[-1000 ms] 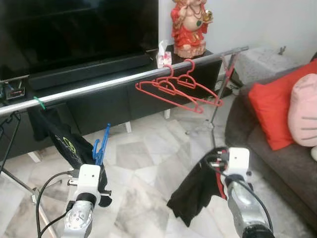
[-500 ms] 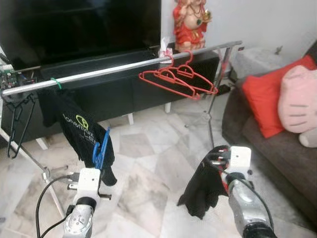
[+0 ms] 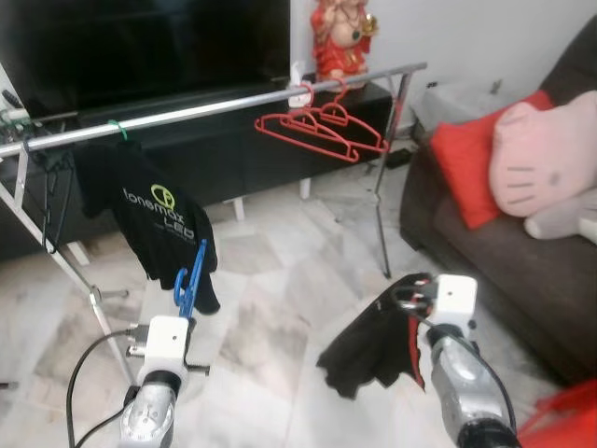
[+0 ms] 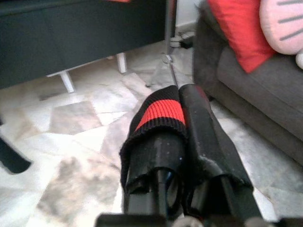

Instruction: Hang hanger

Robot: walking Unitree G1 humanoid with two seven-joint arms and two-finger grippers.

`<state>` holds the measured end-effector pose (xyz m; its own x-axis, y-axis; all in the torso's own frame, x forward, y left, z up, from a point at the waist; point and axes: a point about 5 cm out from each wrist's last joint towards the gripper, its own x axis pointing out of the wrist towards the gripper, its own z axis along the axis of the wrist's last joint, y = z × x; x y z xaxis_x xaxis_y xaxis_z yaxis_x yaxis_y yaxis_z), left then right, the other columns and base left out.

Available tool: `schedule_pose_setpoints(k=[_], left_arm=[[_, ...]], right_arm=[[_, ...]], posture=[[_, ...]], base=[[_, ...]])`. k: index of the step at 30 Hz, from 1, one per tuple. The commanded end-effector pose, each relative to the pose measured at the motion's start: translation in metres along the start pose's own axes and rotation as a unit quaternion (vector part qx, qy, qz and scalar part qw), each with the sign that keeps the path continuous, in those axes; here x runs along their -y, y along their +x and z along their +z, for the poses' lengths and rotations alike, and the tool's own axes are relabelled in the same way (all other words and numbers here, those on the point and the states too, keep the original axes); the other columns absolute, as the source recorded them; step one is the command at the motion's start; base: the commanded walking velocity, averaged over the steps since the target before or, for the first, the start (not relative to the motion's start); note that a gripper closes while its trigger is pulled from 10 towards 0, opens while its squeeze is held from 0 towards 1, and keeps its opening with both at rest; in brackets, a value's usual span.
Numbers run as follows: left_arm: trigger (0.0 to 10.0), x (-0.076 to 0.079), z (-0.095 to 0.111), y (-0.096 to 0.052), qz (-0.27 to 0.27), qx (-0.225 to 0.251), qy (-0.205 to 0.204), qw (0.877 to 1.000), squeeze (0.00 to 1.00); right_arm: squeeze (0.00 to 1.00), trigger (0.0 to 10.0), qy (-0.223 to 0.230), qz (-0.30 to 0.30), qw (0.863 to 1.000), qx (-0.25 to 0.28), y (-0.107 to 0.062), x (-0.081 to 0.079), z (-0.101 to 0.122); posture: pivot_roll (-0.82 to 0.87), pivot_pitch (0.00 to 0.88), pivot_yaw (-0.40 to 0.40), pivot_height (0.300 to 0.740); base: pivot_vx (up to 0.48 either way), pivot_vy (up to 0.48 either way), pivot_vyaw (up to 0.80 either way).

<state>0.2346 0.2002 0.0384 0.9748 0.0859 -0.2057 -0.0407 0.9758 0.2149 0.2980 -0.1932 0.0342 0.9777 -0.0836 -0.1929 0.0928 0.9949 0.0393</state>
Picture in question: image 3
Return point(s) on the black garment red stripe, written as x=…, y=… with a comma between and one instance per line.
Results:
x=368, y=345

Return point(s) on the blue plastic hanger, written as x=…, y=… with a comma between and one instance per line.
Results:
x=194, y=280

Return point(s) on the red plastic hanger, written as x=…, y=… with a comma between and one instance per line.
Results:
x=384, y=147
x=354, y=157

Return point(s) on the green plastic hanger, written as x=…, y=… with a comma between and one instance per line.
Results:
x=118, y=129

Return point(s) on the dark plastic hanger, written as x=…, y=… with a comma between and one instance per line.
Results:
x=45, y=201

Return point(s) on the dark grey fabric sofa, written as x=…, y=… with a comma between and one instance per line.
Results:
x=504, y=275

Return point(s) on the red cushion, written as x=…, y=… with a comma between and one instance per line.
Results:
x=462, y=159

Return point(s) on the grey Totoro plush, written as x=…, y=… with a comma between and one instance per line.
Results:
x=564, y=222

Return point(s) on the pink cat face cushion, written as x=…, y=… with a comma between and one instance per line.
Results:
x=546, y=154

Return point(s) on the red plastic stool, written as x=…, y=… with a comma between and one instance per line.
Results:
x=564, y=420

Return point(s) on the side table white lace cloth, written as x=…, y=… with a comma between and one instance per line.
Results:
x=457, y=107

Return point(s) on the white pink tissue box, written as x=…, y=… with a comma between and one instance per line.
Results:
x=300, y=93

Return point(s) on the red robed deity statue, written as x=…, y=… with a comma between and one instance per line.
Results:
x=343, y=42

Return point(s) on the black fonemax T-shirt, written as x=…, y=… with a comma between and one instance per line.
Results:
x=154, y=224

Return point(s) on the silver metal clothes rack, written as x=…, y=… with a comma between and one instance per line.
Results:
x=215, y=107

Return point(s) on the black flat screen television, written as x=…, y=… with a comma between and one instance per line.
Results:
x=140, y=51

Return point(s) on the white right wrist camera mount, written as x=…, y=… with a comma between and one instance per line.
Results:
x=457, y=297

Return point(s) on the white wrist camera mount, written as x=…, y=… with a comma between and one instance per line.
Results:
x=457, y=297
x=163, y=345

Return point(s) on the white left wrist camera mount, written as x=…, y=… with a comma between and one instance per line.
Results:
x=163, y=345

